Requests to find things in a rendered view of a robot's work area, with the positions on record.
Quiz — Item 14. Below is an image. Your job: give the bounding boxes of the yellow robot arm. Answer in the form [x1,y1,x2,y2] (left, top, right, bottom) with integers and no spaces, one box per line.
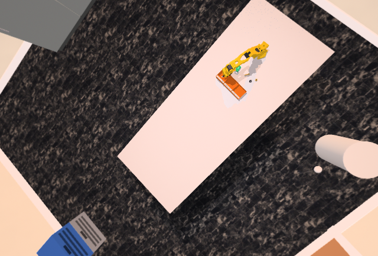
[224,42,268,76]

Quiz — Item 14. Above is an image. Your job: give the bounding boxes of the orange labelled storage bins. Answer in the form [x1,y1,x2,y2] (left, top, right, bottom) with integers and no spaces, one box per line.
[216,70,247,99]

